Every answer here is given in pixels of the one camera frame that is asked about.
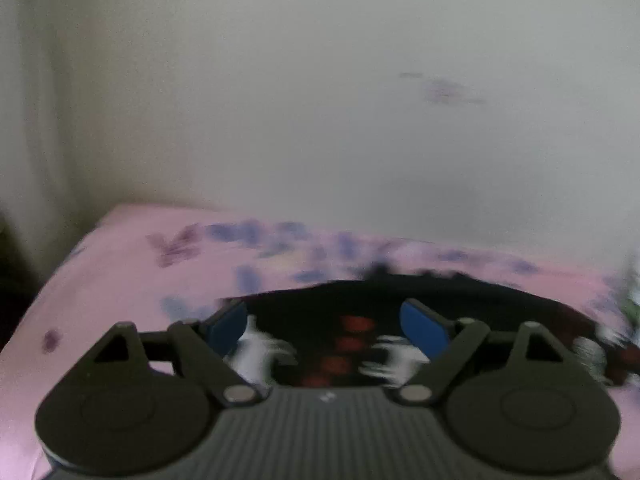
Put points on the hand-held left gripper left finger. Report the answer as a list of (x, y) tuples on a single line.
[(227, 329)]

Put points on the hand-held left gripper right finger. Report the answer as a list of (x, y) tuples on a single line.
[(422, 329)]

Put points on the black garment with white red print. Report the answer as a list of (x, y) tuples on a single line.
[(325, 310)]

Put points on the pink bed sheet with purple print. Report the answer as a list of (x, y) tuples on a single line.
[(125, 260)]

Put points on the white green cloth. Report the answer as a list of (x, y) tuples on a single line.
[(631, 300)]

